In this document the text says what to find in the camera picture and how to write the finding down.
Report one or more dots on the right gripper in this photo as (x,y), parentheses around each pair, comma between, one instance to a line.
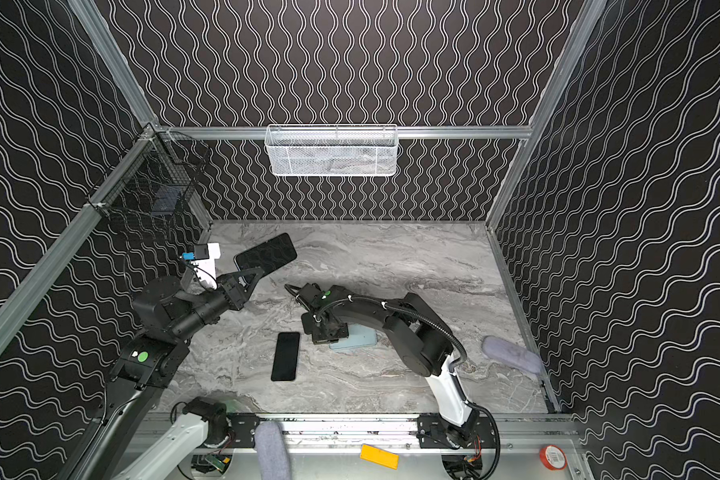
(327,324)

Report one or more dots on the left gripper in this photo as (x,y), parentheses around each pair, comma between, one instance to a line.
(233,291)

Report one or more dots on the black phone case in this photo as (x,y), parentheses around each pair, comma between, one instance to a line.
(270,255)

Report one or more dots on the light teal phone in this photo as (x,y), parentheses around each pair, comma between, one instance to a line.
(358,337)

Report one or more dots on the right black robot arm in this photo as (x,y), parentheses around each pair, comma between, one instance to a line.
(422,340)

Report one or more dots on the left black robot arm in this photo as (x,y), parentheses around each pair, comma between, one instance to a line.
(170,317)

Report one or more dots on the black phone screen up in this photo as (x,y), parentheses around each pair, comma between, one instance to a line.
(285,360)

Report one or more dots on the white mesh basket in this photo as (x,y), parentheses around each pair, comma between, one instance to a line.
(332,150)

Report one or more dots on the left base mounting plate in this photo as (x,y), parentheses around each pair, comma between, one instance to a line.
(228,432)

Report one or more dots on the base mounting plate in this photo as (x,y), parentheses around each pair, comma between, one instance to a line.
(433,432)
(228,432)

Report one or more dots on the yellow card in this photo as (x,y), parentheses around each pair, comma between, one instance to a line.
(379,457)

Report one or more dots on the grey cloth roll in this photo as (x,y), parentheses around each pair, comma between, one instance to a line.
(273,457)

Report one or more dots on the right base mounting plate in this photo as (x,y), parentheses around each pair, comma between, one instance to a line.
(433,432)

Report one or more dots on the grey cloth on table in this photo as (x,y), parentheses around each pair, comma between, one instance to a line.
(512,355)

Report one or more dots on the red tape roll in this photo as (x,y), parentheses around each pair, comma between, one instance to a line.
(553,458)

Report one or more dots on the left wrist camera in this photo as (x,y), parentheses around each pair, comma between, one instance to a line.
(203,258)

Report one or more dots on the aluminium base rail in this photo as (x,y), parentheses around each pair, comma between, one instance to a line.
(399,433)

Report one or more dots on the black wire basket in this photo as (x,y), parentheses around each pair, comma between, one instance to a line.
(157,199)

